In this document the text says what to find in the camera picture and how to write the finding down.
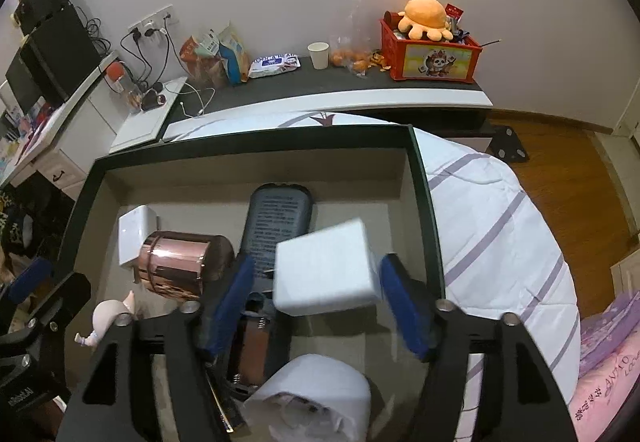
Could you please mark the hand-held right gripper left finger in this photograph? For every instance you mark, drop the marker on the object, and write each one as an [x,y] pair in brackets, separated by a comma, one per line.
[232,307]

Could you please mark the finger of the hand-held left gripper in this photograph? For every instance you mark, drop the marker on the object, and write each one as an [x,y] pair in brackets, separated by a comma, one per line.
[27,277]

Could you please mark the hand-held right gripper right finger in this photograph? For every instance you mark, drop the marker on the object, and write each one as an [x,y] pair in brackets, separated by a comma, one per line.
[405,307]

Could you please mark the rose gold metal cylinder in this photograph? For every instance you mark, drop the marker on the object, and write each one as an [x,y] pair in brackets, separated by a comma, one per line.
[175,264]

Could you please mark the pink pig figurine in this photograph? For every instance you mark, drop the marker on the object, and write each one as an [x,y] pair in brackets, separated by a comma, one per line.
[107,317]

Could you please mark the white charger block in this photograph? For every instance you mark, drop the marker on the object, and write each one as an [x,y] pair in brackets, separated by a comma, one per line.
[325,267]

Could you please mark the small white power adapter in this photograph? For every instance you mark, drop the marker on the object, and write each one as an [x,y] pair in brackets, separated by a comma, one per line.
[135,232]

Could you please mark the pink box with dark rim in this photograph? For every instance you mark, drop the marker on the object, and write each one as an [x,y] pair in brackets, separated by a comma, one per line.
[250,167]

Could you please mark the dark patterned cloth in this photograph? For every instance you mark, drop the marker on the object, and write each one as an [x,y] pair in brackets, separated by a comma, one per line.
[15,222]

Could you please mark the white quilt with purple stripes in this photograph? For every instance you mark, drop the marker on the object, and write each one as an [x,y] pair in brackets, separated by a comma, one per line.
[500,232]

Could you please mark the white desk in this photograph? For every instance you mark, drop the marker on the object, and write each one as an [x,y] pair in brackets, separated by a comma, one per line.
[85,122]

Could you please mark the white bedside table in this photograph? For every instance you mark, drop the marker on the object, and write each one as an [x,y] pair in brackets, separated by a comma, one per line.
[145,127]

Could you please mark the black monitor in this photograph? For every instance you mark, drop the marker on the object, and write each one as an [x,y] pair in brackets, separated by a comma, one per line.
[22,82]

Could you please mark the pink floral bedding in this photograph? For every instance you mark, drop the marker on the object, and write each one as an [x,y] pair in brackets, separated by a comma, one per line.
[610,372]

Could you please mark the black plug adapter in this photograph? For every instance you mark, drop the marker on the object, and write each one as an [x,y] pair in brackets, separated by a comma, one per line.
[152,101]

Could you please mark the bottle with orange cap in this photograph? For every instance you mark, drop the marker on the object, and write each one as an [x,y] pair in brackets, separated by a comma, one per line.
[120,72]

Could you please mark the large black speaker box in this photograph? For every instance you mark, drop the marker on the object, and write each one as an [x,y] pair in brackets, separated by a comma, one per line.
[60,47]

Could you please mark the orange snack bag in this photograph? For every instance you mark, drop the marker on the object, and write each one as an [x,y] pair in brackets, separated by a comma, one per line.
[200,65]

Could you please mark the wet wipes pack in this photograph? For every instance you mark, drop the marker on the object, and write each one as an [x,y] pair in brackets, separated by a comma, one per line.
[274,64]

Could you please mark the red storage crate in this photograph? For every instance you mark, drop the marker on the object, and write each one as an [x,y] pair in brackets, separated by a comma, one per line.
[440,62]

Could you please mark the plastic bag of oranges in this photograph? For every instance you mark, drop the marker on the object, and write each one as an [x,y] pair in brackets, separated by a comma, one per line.
[350,57]

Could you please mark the white paper cup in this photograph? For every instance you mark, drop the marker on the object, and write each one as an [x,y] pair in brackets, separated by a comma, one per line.
[318,56]

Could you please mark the orange octopus plush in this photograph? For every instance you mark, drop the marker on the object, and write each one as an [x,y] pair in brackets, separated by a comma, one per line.
[425,12]

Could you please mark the red card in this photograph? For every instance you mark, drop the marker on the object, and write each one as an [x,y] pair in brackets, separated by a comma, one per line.
[454,11]

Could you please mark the black metal bracket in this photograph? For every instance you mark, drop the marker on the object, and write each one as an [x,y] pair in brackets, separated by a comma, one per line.
[510,145]

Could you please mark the white wall socket strip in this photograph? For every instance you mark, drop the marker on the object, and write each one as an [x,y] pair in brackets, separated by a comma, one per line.
[152,21]

